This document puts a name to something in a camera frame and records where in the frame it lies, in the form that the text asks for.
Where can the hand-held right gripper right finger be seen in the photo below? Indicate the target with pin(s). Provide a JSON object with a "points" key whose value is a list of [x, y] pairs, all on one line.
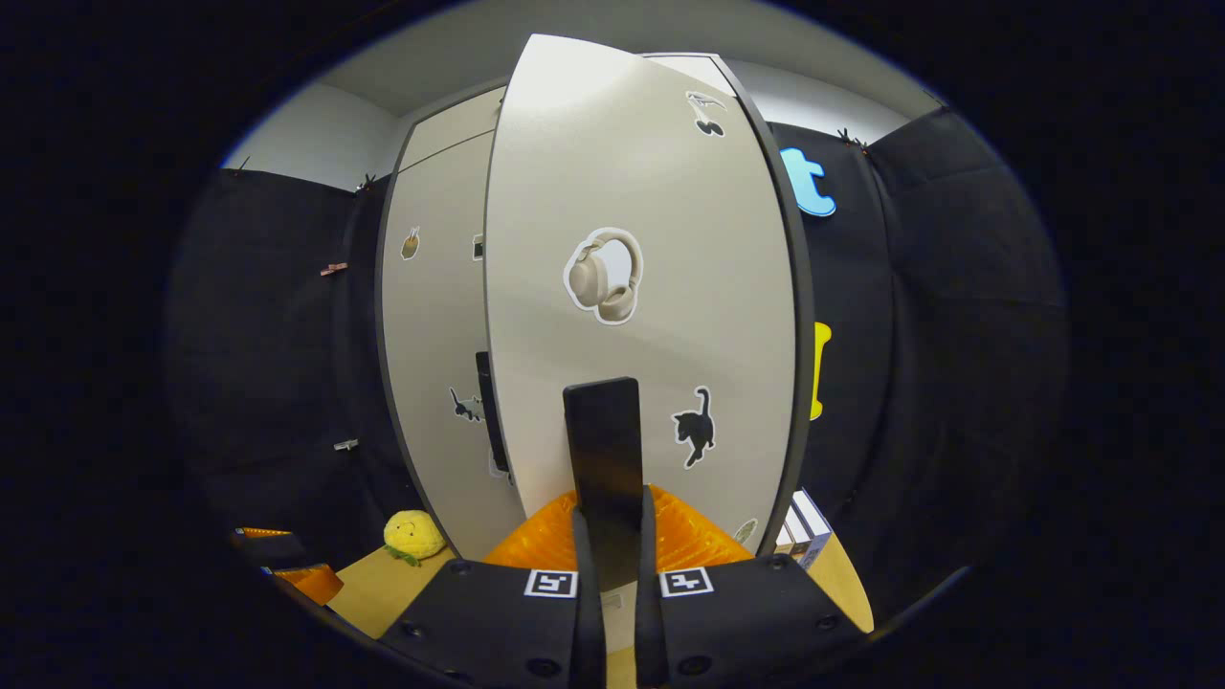
{"points": [[647, 622]]}

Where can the beige cabinet door headphone sticker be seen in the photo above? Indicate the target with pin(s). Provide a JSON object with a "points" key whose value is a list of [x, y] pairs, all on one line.
{"points": [[670, 239]]}

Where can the black binder clip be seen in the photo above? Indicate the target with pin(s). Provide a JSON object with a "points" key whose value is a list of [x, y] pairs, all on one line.
{"points": [[852, 140], [367, 182]]}

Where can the black backdrop cloth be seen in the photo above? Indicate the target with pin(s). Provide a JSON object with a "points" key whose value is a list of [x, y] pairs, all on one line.
{"points": [[957, 383]]}

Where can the white cardboard box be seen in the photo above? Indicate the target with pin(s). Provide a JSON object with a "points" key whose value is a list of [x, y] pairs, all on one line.
{"points": [[809, 536]]}

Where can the beige double-door shoe cabinet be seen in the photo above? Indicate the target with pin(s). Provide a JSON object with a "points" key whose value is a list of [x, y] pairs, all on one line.
{"points": [[459, 120]]}

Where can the yellow plush toy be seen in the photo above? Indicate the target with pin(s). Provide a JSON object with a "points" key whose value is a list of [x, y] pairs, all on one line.
{"points": [[413, 534]]}

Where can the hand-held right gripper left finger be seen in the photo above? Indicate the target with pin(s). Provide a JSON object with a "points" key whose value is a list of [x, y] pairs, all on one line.
{"points": [[586, 612]]}

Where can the beige cabinet door camera sticker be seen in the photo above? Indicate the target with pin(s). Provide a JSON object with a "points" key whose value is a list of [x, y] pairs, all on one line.
{"points": [[431, 383]]}

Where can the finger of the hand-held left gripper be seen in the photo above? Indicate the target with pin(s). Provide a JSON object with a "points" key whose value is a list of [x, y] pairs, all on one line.
{"points": [[311, 584], [273, 547]]}

